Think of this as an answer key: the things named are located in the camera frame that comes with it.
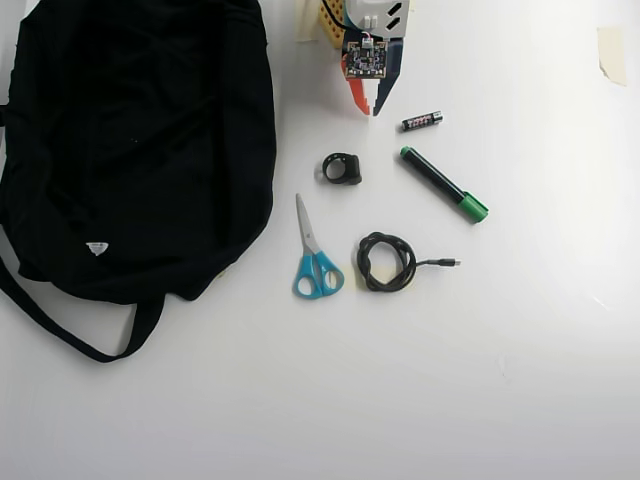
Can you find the navy gripper finger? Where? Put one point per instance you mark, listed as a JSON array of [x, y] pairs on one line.
[[387, 92]]

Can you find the yellow perforated base part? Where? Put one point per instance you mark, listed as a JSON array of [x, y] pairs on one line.
[[331, 25]]

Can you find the green marker with black barrel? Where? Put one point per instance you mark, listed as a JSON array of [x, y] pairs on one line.
[[442, 185]]

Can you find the beige masking tape piece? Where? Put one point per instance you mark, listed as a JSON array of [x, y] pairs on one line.
[[612, 55], [306, 25]]

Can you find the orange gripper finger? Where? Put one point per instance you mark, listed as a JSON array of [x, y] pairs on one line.
[[357, 92]]

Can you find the black AA battery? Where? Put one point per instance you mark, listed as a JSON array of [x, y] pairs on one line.
[[422, 121]]

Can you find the bare camera circuit board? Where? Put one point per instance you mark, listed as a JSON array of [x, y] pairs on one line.
[[365, 60]]

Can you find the white and teal robot arm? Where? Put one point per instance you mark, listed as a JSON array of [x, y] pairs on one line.
[[370, 7]]

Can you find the black fabric bag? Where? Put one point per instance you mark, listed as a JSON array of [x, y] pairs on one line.
[[125, 150]]

